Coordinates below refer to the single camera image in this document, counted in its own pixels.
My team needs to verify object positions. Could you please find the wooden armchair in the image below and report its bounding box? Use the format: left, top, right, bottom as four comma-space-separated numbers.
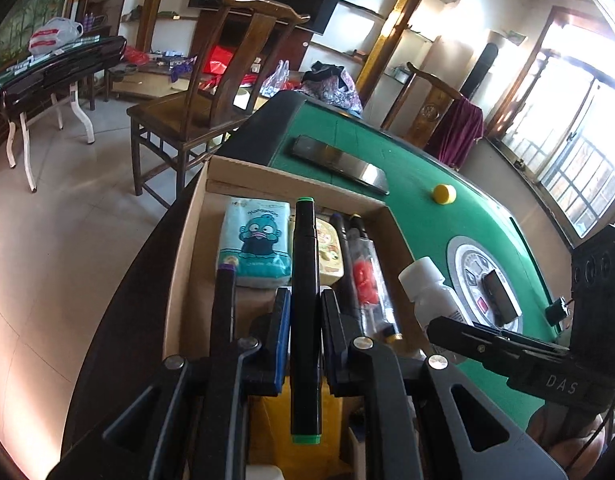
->
126, 0, 309, 208

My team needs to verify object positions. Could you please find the maroon cloth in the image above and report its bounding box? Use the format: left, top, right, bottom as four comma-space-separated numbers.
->
425, 98, 484, 170

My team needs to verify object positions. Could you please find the yellow foil snack bag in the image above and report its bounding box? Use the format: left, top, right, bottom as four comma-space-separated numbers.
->
248, 379, 354, 479

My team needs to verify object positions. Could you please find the round grey table centre panel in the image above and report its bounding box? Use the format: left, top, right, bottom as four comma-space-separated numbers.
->
446, 236, 523, 333

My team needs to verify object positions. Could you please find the black folding table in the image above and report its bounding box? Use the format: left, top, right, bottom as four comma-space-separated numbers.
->
0, 36, 126, 192

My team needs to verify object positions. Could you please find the pile of clothes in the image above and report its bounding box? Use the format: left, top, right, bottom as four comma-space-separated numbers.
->
298, 61, 363, 118

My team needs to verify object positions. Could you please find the cardboard box tray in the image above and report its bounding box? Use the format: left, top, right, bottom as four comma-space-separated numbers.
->
162, 154, 433, 480

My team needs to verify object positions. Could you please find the grey box red end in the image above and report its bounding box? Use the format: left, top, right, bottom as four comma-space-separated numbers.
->
481, 269, 522, 327

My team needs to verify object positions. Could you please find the flower landscape painting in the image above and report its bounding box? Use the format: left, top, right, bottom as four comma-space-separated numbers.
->
0, 0, 65, 70

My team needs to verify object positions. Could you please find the green-capped black marker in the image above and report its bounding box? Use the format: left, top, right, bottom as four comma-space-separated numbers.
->
290, 197, 321, 441

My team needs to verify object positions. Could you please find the wooden chair with maroon cloth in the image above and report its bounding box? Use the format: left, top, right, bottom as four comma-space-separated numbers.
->
381, 62, 465, 150

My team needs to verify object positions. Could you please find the person's right hand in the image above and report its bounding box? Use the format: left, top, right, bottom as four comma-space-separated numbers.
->
525, 402, 605, 479

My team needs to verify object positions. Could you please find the yellow-green cartoon tin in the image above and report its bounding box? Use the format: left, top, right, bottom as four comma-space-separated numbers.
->
316, 218, 344, 286

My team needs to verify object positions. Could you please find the blue cartoon tissue pack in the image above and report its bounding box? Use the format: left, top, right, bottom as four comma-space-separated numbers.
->
216, 197, 292, 289

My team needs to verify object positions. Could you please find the white pill bottle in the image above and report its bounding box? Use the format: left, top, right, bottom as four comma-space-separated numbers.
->
397, 256, 473, 361

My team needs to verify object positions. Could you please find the purple-capped black marker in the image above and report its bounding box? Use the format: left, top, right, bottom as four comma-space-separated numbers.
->
210, 263, 237, 356

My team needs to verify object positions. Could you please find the black cylindrical motor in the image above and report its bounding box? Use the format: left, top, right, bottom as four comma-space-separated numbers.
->
544, 297, 569, 327

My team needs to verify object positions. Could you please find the white red plastic bag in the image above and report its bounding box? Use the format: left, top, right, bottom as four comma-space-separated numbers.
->
28, 18, 84, 56

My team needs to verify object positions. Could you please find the black smartphone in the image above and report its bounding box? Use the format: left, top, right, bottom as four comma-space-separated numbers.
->
290, 136, 390, 196

